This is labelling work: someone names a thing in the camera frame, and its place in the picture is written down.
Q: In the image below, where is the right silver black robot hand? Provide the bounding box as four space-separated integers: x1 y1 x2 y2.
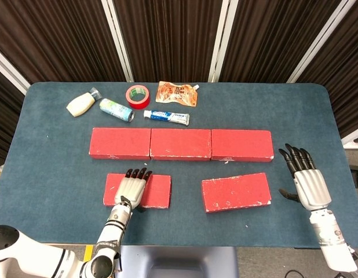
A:
278 143 333 211

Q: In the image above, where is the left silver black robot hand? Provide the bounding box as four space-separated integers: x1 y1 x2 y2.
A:
114 167 154 214

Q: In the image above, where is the blue felt table cover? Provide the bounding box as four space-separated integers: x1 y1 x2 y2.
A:
0 82 356 250

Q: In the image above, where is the white blue toothpaste tube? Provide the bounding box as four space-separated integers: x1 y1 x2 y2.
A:
143 109 191 126

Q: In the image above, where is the red tape roll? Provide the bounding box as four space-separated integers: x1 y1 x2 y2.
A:
125 85 151 110

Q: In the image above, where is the cream plastic bottle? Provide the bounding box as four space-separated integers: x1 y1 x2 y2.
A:
65 87 103 118

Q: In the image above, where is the orange spout pouch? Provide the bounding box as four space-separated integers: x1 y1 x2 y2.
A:
155 81 200 108

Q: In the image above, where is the brown pleated partition panel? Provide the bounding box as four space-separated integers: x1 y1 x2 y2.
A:
102 0 239 83
287 0 358 148
0 0 135 85
209 0 350 85
0 46 31 167

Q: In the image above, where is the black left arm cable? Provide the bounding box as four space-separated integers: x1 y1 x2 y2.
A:
118 195 133 247

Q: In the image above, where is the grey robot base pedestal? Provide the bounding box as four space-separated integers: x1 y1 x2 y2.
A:
115 246 239 278

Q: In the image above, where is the black floor cable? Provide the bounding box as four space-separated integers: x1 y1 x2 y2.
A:
284 269 307 278

